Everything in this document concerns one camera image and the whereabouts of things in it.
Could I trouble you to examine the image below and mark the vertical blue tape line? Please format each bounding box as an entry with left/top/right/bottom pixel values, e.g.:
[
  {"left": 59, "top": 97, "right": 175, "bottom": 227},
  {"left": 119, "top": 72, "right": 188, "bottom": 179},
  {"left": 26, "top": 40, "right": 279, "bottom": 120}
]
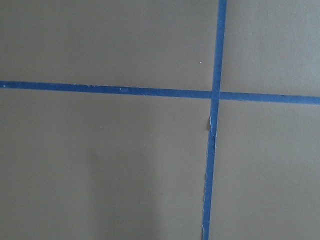
[{"left": 201, "top": 0, "right": 227, "bottom": 240}]

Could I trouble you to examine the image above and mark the long horizontal blue tape line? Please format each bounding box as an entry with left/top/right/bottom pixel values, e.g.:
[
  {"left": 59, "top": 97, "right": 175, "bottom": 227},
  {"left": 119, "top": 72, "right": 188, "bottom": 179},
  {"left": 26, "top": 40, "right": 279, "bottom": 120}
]
[{"left": 0, "top": 80, "right": 320, "bottom": 105}]

